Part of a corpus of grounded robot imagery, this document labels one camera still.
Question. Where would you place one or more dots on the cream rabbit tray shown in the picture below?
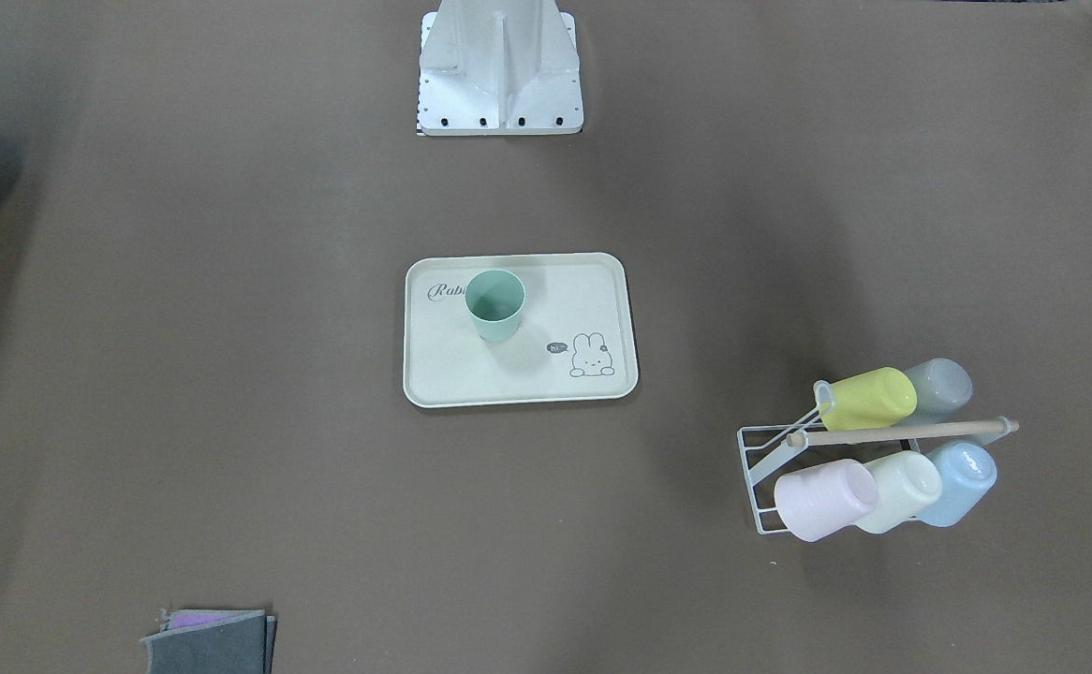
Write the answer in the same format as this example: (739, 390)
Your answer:
(574, 342)

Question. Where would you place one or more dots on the green cup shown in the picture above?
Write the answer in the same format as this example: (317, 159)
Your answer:
(495, 300)

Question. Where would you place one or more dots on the grey cup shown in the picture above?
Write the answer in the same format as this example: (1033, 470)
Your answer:
(943, 387)

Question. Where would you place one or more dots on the light blue cup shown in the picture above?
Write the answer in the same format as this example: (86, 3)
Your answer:
(967, 472)

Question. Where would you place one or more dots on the yellow cup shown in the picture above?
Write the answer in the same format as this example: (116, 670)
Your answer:
(876, 399)

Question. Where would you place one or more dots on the cream white cup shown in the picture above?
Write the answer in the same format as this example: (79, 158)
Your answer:
(907, 483)

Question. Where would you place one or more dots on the pink cup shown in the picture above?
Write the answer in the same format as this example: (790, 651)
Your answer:
(820, 500)

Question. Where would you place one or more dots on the folded grey cloths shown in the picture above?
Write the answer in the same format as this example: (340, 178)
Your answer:
(204, 640)

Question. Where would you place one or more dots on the white wire cup rack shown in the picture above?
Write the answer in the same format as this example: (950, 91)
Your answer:
(767, 452)

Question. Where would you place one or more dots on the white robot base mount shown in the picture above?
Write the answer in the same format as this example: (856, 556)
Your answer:
(499, 68)

